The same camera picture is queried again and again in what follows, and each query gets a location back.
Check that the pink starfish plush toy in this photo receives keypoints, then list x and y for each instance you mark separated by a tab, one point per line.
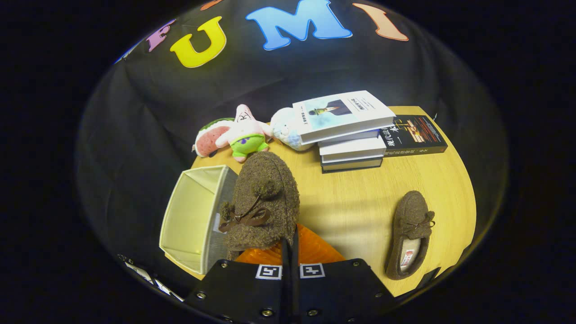
245	135

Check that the black paperback book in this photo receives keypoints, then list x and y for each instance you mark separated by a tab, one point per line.
414	135

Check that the thin grey book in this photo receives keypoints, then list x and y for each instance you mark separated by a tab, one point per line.
351	136

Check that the white portrait cover book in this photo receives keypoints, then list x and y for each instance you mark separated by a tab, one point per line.
342	114

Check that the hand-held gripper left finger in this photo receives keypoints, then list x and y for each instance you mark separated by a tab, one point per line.
243	292

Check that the brown fuzzy shoe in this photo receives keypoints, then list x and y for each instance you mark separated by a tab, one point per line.
265	193
411	216

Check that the white blue cloud plush toy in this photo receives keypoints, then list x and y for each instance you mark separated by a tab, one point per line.
285	130

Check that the dark cover book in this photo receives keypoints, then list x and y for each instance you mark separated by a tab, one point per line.
353	164

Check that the watermelon slice plush toy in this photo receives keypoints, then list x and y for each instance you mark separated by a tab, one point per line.
209	139

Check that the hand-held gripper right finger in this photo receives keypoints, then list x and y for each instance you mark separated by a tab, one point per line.
342	292

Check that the thick white book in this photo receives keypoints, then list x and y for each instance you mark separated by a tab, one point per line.
353	148

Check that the grey fabric storage box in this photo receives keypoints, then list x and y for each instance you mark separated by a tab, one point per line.
191	211

